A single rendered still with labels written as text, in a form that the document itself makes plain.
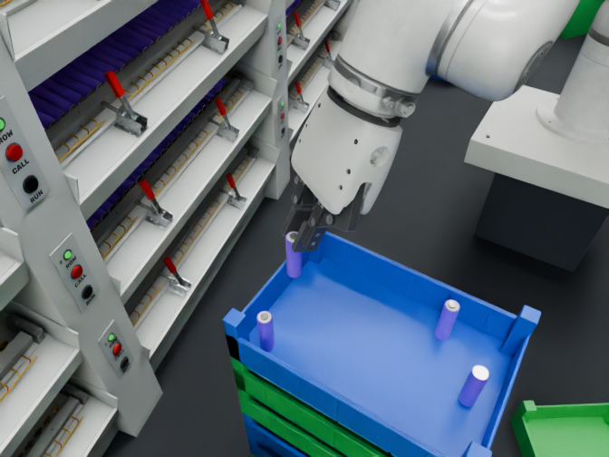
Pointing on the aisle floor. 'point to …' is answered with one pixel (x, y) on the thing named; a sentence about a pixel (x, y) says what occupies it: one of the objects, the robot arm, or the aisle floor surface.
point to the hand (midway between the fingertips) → (304, 228)
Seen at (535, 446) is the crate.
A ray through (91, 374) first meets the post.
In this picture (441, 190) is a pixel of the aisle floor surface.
